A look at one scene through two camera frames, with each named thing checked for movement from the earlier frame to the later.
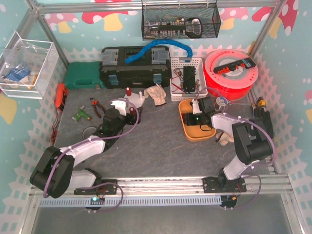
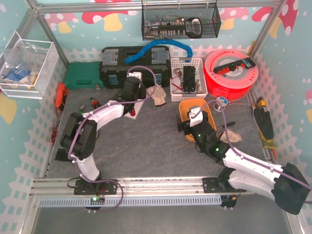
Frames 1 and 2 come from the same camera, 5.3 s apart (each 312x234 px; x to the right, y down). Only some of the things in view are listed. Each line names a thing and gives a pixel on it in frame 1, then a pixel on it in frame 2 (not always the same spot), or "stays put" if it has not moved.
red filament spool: (235, 85) stays put
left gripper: (134, 117) → (134, 86)
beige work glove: (157, 92) stays put
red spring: (132, 110) stays put
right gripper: (187, 119) → (184, 125)
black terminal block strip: (247, 63) stays put
